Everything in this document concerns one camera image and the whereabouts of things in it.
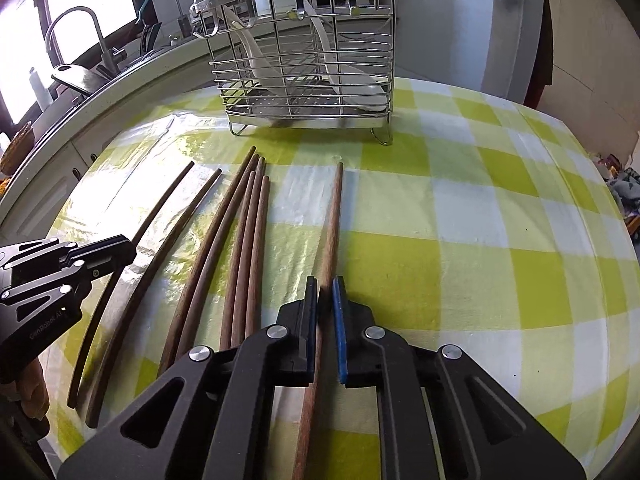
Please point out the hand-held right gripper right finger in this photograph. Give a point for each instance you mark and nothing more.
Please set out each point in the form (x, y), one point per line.
(341, 340)

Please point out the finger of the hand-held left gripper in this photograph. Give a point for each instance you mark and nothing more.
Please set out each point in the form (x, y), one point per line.
(112, 255)

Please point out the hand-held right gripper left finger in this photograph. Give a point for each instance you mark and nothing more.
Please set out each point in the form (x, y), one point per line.
(311, 320)

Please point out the brown wooden chopstick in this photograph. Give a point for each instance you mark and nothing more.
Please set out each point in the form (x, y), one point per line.
(214, 177)
(250, 156)
(332, 240)
(257, 166)
(239, 260)
(186, 171)
(260, 240)

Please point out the person's left hand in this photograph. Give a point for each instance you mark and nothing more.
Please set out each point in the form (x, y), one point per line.
(32, 390)

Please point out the wicker basket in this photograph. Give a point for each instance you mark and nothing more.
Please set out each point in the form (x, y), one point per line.
(15, 147)

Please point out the yellow checked tablecloth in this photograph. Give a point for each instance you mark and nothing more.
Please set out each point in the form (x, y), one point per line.
(475, 260)

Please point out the metal cleaver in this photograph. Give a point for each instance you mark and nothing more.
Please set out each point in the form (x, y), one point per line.
(82, 79)

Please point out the white bottle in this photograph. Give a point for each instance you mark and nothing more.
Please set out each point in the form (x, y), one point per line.
(39, 87)

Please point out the large chrome faucet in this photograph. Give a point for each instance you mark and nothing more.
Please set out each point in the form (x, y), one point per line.
(102, 50)

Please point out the white ceramic spoon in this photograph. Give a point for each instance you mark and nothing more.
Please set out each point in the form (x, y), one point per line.
(257, 67)
(367, 97)

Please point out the thin gooseneck faucet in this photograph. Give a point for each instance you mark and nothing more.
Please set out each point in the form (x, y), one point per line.
(184, 22)

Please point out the bluish cloth pile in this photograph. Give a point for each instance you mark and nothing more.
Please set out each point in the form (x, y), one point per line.
(617, 187)

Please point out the white refrigerator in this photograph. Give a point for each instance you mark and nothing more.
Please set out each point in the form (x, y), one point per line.
(450, 25)

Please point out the beige tall cabinet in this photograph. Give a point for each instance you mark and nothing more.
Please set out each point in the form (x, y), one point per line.
(585, 35)

